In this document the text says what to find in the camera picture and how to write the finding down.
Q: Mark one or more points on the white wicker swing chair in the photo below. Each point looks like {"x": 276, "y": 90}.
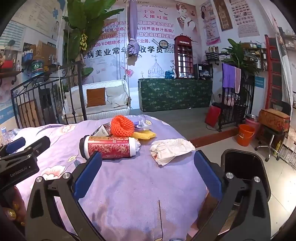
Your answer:
{"x": 104, "y": 113}

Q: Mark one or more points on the black trash bin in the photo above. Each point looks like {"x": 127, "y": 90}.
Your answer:
{"x": 242, "y": 162}

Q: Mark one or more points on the potted green plant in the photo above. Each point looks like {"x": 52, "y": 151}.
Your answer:
{"x": 240, "y": 55}

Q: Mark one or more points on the large banana plant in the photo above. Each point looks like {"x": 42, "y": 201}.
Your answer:
{"x": 85, "y": 23}

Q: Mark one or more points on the pink towel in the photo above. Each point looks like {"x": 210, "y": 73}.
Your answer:
{"x": 237, "y": 81}

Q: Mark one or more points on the orange bucket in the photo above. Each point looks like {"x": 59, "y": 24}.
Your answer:
{"x": 245, "y": 136}

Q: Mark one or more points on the white paper wrapper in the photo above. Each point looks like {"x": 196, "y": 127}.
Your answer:
{"x": 168, "y": 148}

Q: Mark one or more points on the clear plastic bag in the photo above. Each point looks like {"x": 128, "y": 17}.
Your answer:
{"x": 143, "y": 125}

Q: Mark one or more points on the pink basin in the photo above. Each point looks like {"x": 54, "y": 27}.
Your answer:
{"x": 254, "y": 124}

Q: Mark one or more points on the purple floral cloth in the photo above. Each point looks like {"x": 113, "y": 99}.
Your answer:
{"x": 138, "y": 185}

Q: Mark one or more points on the purple hanging cloth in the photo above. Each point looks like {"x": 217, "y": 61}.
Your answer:
{"x": 133, "y": 23}

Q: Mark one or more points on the clear water bottle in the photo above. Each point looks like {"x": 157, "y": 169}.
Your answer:
{"x": 5, "y": 135}

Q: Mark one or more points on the orange foam fruit net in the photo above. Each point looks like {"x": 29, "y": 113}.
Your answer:
{"x": 122, "y": 126}

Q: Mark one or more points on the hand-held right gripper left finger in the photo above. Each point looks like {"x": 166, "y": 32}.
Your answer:
{"x": 89, "y": 176}

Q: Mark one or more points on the orange cushion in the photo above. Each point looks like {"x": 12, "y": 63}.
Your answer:
{"x": 96, "y": 97}

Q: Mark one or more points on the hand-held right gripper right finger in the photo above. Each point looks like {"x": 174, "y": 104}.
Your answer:
{"x": 208, "y": 176}

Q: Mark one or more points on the white basket shelf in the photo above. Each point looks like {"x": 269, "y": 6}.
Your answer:
{"x": 288, "y": 153}

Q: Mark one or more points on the blue green paint bucket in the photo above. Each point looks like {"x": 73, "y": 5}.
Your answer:
{"x": 37, "y": 69}

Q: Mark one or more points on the person's left hand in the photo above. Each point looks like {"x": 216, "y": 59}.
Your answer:
{"x": 16, "y": 204}

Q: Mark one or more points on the purple towel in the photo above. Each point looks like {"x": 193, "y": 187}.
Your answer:
{"x": 228, "y": 75}

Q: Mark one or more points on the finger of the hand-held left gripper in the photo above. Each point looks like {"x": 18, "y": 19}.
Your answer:
{"x": 15, "y": 144}
{"x": 38, "y": 144}

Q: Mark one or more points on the red ladder shelf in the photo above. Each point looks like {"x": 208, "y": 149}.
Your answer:
{"x": 268, "y": 69}

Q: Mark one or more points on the black box cabinet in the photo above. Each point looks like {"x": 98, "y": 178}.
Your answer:
{"x": 203, "y": 70}

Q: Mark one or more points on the black metal rack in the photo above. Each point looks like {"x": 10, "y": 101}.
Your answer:
{"x": 245, "y": 97}

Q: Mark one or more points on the large wall poster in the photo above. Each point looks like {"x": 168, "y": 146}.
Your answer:
{"x": 157, "y": 23}

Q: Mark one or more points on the red patterned drink cup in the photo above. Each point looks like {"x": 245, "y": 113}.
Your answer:
{"x": 108, "y": 148}

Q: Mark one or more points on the green floral mattress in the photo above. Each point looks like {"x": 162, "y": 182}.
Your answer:
{"x": 173, "y": 95}

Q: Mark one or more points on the small milk carton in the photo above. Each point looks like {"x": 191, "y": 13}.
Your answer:
{"x": 101, "y": 131}

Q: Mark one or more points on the red telephone booth cabinet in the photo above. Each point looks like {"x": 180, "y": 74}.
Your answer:
{"x": 183, "y": 58}

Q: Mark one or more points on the red bag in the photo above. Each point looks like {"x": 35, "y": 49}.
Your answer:
{"x": 212, "y": 115}

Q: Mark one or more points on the brown patterned cushion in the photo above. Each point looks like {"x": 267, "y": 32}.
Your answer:
{"x": 274, "y": 119}

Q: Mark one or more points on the black metal fence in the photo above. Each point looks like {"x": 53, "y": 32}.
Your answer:
{"x": 46, "y": 85}

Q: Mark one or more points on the swivel stool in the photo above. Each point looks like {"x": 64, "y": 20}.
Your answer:
{"x": 271, "y": 139}

